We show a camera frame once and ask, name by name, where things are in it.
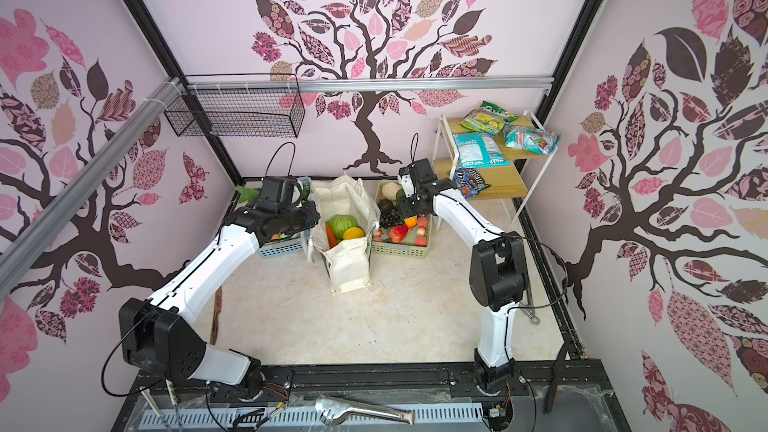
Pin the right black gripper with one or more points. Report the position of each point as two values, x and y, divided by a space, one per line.
404 208

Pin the green cabbage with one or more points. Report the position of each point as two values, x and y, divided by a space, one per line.
339 224

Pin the orange carrot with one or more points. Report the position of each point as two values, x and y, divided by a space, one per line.
332 240

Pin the orange fruit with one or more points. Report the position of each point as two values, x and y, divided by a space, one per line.
353 233

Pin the cream canvas grocery bag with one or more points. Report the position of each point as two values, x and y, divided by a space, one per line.
347 264

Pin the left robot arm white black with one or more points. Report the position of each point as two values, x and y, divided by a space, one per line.
157 334

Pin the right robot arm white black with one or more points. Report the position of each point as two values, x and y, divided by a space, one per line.
498 275

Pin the M&M candy bag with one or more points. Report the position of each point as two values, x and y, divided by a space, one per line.
470 182

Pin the yellow green snack bag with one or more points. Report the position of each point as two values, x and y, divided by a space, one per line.
488 118

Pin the white teal red snack bag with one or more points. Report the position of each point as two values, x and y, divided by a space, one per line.
533 140

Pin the beige cauliflower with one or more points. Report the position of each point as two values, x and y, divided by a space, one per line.
390 191

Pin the green lettuce leaf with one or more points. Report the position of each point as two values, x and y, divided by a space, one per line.
247 194

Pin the red apple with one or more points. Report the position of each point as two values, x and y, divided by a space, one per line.
398 233

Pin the blue plastic vegetable basket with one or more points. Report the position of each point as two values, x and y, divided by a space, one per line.
282 246

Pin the green plastic fruit basket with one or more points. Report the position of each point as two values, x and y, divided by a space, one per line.
418 240

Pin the wooden serrated knife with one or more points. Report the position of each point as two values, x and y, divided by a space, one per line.
217 309

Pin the metal tongs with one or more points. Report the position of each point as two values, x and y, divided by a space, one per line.
334 411

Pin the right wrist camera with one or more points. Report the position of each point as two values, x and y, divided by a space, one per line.
406 183

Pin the white wire wooden shelf rack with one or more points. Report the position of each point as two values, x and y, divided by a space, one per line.
506 182

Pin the black wire wall basket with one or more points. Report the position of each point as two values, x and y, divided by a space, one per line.
251 105

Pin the green handled floor tongs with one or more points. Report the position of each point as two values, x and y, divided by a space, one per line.
527 306

